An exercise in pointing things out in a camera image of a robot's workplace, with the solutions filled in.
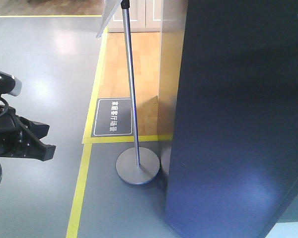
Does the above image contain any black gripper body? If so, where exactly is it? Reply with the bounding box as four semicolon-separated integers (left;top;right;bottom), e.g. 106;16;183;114
0;105;25;158

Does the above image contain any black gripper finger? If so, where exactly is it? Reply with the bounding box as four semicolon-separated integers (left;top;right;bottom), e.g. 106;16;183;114
18;117;50;139
20;124;56;162

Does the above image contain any dark grey fridge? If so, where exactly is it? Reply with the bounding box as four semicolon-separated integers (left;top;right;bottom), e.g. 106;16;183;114
165;0;298;238

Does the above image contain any yellow floor tape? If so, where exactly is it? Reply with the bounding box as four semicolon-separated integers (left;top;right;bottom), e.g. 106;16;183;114
0;16;175;238

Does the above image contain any dark floor label sign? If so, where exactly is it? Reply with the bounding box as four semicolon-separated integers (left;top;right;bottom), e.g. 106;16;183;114
91;98;133;137

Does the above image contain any silver sign stand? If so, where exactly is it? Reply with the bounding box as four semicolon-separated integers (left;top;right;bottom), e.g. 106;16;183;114
96;0;160;185

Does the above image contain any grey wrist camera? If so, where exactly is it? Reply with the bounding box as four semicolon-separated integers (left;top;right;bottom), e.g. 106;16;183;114
0;71;22;96

